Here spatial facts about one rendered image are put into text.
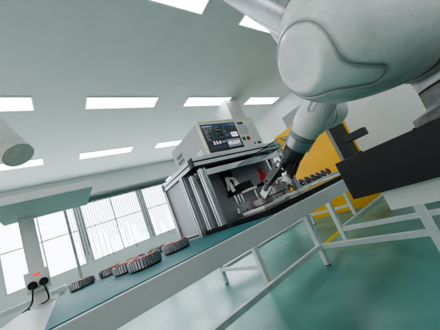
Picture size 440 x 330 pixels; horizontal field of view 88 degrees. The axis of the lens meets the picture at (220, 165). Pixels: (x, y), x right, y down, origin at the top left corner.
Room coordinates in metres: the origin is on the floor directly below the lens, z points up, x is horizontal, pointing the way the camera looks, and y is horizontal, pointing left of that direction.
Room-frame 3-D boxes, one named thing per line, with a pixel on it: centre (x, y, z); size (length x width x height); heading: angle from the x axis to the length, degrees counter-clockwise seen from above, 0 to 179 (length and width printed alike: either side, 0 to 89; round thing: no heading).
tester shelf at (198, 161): (1.43, -0.01, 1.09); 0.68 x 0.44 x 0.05; 129
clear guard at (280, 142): (1.32, -0.37, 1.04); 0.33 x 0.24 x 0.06; 39
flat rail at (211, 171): (1.26, -0.15, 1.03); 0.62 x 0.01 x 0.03; 129
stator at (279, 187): (0.95, -0.16, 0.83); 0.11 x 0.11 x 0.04
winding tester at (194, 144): (1.44, -0.02, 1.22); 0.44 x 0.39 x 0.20; 129
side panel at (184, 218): (1.29, 0.29, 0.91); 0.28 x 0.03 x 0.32; 39
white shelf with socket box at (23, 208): (1.06, 0.86, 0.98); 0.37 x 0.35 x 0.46; 129
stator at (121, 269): (0.93, 0.49, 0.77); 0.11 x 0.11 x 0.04
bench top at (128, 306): (1.37, -0.06, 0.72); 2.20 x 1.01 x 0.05; 129
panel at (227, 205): (1.38, -0.05, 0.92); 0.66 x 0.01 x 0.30; 129
